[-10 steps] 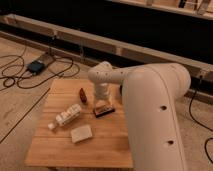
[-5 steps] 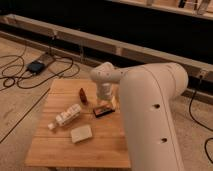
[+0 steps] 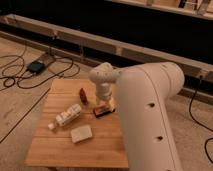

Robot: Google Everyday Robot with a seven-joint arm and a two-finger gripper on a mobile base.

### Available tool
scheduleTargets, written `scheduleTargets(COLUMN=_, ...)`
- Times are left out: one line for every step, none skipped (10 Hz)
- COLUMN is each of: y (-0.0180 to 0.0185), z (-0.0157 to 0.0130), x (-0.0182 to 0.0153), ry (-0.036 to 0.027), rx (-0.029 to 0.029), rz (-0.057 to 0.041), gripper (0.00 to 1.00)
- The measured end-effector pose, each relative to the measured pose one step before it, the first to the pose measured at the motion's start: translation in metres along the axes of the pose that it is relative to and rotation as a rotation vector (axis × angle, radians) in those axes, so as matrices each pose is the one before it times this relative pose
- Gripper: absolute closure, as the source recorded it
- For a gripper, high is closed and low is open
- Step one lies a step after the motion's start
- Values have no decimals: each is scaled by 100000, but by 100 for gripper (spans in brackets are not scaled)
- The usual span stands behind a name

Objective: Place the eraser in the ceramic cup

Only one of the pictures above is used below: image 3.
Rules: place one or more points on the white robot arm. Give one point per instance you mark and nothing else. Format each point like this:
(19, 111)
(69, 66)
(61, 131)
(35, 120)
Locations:
(140, 92)

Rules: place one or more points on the white plastic bottle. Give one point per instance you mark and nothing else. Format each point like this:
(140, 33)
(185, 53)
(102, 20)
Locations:
(65, 117)

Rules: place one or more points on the black eraser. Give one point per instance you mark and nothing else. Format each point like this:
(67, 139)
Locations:
(101, 111)

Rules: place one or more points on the wooden table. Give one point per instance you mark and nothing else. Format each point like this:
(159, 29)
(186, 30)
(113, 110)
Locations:
(86, 142)

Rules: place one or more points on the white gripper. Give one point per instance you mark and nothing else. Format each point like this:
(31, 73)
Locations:
(105, 99)

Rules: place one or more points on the white sponge block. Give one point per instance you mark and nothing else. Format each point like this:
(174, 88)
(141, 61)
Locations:
(81, 133)

